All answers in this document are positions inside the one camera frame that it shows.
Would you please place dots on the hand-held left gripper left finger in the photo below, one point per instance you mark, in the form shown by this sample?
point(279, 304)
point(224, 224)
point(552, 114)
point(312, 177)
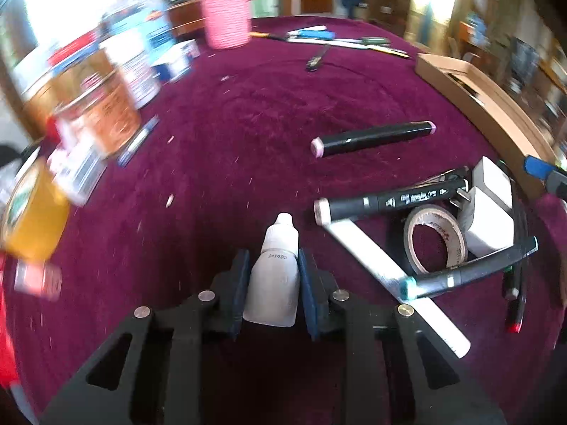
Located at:
point(239, 292)

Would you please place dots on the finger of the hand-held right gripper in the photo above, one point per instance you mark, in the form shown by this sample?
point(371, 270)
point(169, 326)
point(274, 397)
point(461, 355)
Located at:
point(538, 166)

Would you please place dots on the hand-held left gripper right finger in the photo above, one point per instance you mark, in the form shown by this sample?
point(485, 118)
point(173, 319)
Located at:
point(310, 301)

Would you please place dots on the white dropper bottle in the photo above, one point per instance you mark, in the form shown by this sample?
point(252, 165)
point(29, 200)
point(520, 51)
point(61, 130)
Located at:
point(270, 283)

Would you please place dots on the white charger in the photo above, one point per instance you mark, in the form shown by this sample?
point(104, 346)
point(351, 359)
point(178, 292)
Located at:
point(491, 177)
point(487, 225)

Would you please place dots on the cardboard box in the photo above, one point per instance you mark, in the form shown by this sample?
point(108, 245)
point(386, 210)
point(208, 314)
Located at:
point(487, 97)

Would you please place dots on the small brown tape roll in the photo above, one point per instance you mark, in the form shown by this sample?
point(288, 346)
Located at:
point(436, 214)

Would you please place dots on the black marker pale caps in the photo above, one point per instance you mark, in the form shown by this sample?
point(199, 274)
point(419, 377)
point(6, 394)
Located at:
point(381, 203)

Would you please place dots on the black marker teal cap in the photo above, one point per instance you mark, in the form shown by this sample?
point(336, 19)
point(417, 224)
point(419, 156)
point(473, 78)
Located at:
point(469, 274)

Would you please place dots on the black marker red cap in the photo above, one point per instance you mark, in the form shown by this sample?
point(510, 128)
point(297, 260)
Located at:
point(516, 314)

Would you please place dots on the black marker pink caps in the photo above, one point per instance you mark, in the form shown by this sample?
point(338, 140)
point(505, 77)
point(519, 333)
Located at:
point(372, 138)

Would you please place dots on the maroon velvet tablecloth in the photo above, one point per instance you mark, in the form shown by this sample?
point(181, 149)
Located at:
point(221, 141)

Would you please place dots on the blue marker pen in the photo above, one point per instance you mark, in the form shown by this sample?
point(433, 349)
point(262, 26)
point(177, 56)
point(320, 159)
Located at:
point(137, 141)

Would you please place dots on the white barcode box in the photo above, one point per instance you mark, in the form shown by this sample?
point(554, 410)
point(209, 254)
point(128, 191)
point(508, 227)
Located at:
point(77, 172)

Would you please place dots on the long white pen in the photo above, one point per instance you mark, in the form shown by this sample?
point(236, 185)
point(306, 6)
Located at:
point(354, 45)

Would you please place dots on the yellow tape roll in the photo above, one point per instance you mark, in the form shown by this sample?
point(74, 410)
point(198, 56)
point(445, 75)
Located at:
point(31, 217)

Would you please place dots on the orange round tin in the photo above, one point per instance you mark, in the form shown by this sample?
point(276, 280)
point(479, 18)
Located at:
point(102, 110)

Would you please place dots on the small white blue box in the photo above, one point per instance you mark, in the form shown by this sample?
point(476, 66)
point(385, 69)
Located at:
point(175, 62)

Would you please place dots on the slim black pen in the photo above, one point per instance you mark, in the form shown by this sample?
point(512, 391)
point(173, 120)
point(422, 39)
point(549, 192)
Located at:
point(316, 59)

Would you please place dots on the black bag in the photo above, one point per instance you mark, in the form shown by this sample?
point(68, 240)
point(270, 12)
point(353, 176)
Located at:
point(13, 157)

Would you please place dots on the pink knit-sleeved bottle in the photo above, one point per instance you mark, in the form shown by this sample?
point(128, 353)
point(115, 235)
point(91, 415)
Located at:
point(226, 13)

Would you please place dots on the red-topped box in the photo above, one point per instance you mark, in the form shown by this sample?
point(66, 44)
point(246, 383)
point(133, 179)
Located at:
point(73, 48)

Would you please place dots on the blue label jar red lid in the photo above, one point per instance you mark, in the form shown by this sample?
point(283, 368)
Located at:
point(141, 13)

